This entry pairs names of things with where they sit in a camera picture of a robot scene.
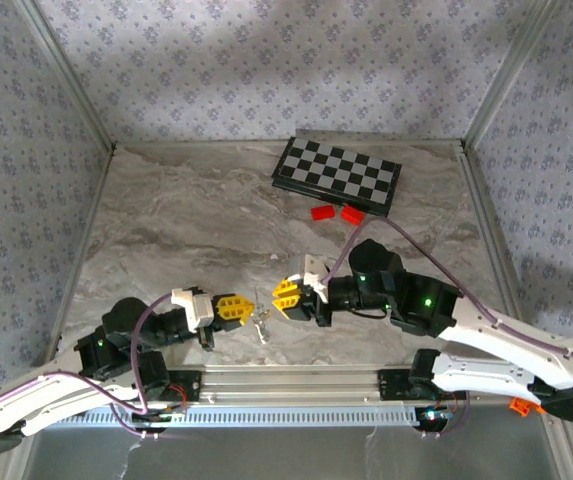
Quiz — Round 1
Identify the silver key bunch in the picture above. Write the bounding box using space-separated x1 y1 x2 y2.
253 287 273 345

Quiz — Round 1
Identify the aluminium mounting beam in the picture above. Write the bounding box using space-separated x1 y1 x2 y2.
168 364 417 405

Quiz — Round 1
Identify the red smooth toy brick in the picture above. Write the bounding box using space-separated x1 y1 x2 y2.
340 203 367 227

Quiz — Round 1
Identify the small circuit board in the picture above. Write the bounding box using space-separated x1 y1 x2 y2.
417 406 455 427
131 407 188 427

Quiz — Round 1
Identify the black grey folding chessboard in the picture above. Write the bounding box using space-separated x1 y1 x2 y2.
271 136 402 219

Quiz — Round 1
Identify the grey metal sheet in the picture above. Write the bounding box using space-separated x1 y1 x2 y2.
20 424 567 480

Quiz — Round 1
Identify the orange plastic clamp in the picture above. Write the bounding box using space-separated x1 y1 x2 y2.
510 397 547 416

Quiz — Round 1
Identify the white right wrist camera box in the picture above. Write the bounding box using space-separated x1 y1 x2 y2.
290 253 331 304

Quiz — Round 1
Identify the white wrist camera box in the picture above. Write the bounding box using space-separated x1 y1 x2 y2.
170 286 216 334
290 253 331 304

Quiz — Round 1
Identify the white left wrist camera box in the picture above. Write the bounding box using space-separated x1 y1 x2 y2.
170 286 216 334

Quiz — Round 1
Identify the grey slotted cable duct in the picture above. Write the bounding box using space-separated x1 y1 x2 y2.
50 403 433 429

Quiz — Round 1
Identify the aluminium side rail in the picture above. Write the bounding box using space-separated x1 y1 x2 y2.
43 147 118 369
458 142 573 480

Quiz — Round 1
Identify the aluminium back rail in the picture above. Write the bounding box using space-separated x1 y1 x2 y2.
113 132 467 150

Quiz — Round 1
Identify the aluminium frame post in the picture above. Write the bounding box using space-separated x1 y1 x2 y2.
15 0 118 152
458 0 567 149

